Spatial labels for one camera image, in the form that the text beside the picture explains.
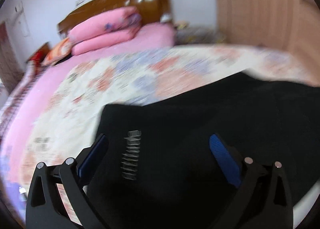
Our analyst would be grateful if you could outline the orange patterned pillow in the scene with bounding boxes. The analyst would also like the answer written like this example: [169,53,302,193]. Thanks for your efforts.
[41,37,73,66]

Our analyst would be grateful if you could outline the wooden headboard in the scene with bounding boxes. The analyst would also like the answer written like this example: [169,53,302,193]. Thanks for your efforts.
[57,0,174,38]

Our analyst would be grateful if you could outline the floral cream blanket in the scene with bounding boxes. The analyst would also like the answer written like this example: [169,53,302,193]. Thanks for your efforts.
[17,45,319,187]

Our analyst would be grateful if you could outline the white wall socket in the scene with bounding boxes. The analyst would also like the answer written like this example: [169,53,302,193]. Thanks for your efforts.
[75,0,85,7]

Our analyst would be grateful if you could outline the red pillow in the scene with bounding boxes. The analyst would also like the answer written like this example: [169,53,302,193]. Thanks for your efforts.
[29,50,48,65]

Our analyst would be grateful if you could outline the purple floral sheet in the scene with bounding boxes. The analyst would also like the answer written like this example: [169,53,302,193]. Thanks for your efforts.
[1,146,27,224]

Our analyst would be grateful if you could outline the black pants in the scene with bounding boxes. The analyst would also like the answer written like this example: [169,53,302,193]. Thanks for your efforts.
[87,72,319,228]

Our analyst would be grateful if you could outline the wooden wardrobe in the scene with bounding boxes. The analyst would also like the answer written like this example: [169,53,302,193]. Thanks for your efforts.
[216,0,319,78]

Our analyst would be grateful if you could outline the pink bed sheet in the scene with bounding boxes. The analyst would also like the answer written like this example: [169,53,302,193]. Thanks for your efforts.
[0,21,176,185]

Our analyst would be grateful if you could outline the folded pink quilt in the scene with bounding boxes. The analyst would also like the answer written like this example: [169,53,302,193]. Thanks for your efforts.
[68,6,142,56]

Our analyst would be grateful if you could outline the red brown curtain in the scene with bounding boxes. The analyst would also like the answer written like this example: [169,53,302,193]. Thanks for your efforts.
[0,22,24,94]

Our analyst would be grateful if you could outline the floral covered nightstand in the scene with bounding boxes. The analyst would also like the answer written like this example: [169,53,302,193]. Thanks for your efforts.
[175,26,227,45]

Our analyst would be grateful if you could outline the pink floral duvet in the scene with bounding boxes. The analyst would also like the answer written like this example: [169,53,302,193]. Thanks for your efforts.
[1,61,41,141]

